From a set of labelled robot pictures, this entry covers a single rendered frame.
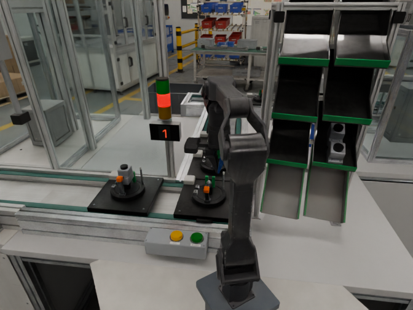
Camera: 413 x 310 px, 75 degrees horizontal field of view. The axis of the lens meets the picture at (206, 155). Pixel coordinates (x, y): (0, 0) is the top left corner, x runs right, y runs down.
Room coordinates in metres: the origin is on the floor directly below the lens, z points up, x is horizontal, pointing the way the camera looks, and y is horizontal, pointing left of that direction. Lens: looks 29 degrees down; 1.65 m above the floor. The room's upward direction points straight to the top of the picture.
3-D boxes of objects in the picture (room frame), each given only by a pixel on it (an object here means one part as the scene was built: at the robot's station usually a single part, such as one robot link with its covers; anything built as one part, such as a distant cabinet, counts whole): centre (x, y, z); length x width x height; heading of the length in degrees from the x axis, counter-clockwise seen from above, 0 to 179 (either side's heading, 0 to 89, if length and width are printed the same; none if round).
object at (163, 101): (1.02, 0.16, 1.33); 0.05 x 0.05 x 0.05
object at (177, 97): (2.99, 0.35, 0.73); 0.62 x 0.42 x 0.23; 83
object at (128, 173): (0.93, 0.33, 1.06); 0.08 x 0.04 x 0.07; 173
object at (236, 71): (6.18, -0.90, 0.36); 0.60 x 0.40 x 0.15; 76
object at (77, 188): (0.94, 0.29, 0.91); 0.84 x 0.28 x 0.10; 83
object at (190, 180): (0.89, -0.01, 1.01); 0.24 x 0.24 x 0.13; 83
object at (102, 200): (0.92, 0.33, 0.96); 0.24 x 0.24 x 0.02; 83
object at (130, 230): (0.76, 0.28, 0.91); 0.89 x 0.06 x 0.11; 83
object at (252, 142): (0.43, -0.07, 1.30); 0.07 x 0.06 x 0.32; 98
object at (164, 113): (1.02, 0.16, 1.28); 0.05 x 0.05 x 0.05
